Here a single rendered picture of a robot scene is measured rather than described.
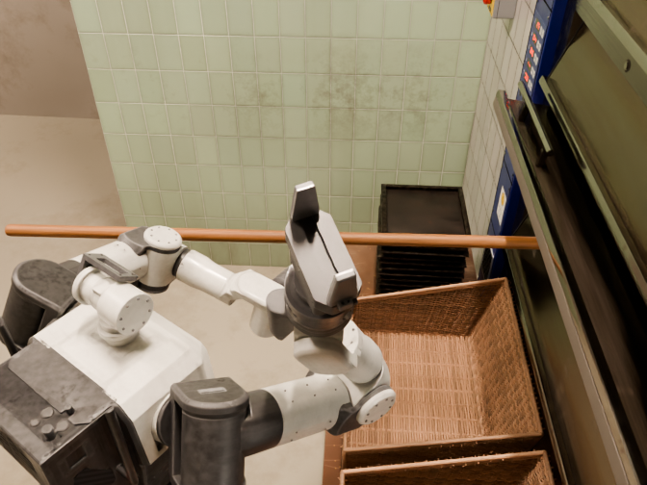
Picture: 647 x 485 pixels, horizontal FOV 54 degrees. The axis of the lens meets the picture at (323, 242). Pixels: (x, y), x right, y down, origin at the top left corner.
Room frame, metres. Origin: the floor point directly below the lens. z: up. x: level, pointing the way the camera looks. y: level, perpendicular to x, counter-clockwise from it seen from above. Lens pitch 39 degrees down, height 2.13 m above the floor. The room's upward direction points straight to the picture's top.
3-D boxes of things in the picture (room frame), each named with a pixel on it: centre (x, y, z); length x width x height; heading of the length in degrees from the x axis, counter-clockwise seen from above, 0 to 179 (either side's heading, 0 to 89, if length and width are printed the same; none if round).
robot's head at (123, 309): (0.67, 0.31, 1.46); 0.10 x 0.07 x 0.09; 52
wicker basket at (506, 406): (1.14, -0.30, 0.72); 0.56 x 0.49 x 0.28; 176
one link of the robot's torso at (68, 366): (0.62, 0.35, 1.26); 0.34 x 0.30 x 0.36; 52
